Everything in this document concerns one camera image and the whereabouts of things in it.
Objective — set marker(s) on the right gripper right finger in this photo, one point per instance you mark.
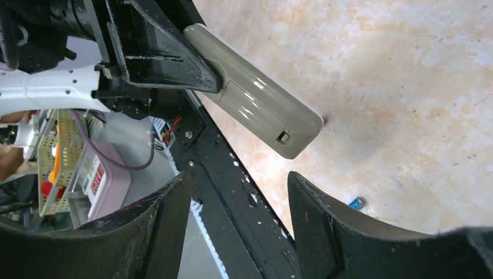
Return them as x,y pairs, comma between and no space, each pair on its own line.
333,240

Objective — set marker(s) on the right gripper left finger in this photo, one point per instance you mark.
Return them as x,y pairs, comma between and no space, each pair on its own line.
141,240

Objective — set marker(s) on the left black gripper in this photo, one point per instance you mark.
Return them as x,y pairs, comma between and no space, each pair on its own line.
147,62

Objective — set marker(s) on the grey white remote control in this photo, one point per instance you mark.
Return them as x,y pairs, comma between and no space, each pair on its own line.
251,97

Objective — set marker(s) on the blue AAA battery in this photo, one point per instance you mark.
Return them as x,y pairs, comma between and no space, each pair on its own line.
358,203

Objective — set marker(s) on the yellow perforated basket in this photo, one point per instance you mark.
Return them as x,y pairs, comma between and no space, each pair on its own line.
57,158

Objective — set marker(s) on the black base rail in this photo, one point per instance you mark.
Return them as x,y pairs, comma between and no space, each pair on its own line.
248,238

